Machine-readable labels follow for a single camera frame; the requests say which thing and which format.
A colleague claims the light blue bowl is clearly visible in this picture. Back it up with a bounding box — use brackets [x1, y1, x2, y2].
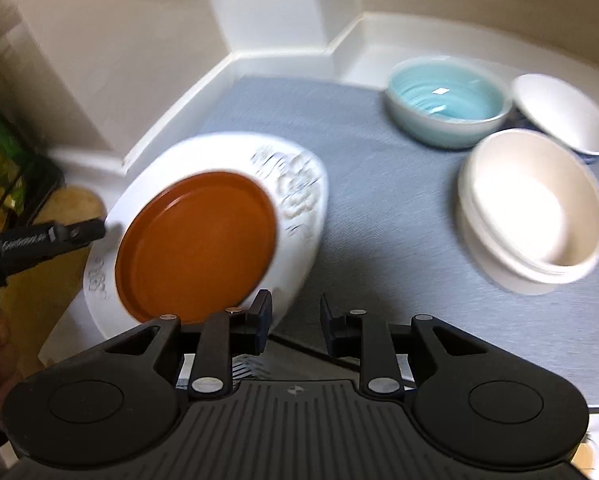
[384, 56, 513, 150]

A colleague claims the brown plate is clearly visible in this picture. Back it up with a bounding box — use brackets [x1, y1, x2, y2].
[114, 172, 279, 325]

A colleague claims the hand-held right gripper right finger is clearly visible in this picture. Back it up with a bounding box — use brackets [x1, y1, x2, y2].
[319, 294, 505, 396]

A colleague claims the cream ridged bowl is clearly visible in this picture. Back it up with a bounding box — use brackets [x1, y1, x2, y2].
[457, 128, 599, 296]

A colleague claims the wooden cutting board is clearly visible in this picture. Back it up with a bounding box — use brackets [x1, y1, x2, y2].
[0, 187, 108, 366]

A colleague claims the white bowl with blue pattern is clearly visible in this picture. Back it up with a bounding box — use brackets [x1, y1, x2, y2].
[510, 73, 599, 165]

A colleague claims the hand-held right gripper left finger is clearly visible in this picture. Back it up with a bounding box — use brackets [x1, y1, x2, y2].
[100, 289, 274, 401]

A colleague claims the black wire rack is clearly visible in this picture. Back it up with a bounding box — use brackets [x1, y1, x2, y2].
[10, 155, 65, 231]

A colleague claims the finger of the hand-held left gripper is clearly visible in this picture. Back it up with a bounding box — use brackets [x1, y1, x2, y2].
[52, 218, 106, 256]

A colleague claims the large white floral plate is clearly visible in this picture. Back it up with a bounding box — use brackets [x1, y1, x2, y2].
[82, 131, 329, 341]

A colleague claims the grey mat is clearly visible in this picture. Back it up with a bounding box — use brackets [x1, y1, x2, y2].
[194, 75, 599, 408]

